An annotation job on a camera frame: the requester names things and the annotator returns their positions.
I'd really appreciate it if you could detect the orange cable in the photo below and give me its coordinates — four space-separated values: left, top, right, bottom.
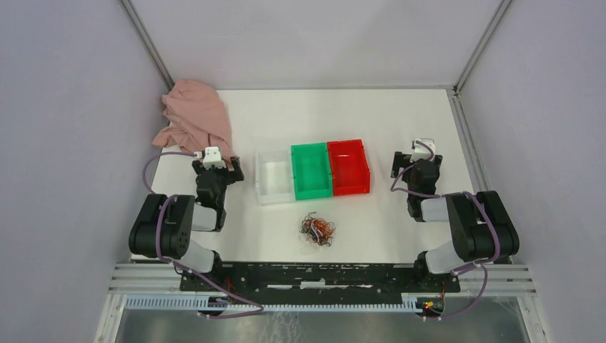
302 217 336 245

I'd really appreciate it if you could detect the black cable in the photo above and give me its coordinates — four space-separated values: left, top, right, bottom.
299 212 336 249

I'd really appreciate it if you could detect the white cable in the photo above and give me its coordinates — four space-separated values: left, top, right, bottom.
299 222 324 243

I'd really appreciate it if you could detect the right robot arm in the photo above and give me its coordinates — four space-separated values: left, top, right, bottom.
390 151 520 292

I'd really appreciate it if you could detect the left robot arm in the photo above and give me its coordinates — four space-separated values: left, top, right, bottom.
128 156 244 291

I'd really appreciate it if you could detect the clear plastic bin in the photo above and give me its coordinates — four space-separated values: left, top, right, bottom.
254 149 295 205

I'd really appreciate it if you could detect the pink cloth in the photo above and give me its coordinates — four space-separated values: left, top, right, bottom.
151 79 236 159

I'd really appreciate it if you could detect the red plastic bin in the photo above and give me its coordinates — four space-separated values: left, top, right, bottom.
327 139 370 197

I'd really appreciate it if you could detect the green plastic bin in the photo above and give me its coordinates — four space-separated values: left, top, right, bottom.
291 142 333 201

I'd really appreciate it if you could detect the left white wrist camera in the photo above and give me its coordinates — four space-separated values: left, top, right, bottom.
202 146 227 170

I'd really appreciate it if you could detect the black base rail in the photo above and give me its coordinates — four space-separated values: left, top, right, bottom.
207 262 461 305

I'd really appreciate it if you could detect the aluminium frame rail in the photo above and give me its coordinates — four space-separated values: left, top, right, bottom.
109 264 537 297

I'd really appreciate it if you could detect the white slotted cable duct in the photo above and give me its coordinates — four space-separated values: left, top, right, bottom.
124 294 422 314

